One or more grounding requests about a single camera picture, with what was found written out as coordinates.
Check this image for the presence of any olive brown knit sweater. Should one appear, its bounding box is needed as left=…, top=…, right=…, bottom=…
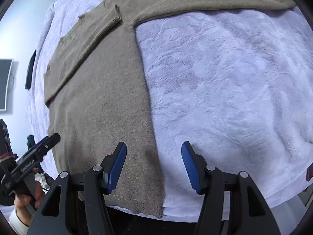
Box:
left=44, top=0, right=295, bottom=218

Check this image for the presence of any person's left hand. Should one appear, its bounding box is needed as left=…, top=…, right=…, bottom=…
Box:
left=14, top=181, right=45, bottom=226

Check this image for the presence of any black pillow at bed edge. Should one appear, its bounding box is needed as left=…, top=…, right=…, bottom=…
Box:
left=25, top=50, right=37, bottom=90

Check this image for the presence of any wall-mounted grey monitor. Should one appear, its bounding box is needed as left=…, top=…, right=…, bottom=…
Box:
left=0, top=59, right=13, bottom=111

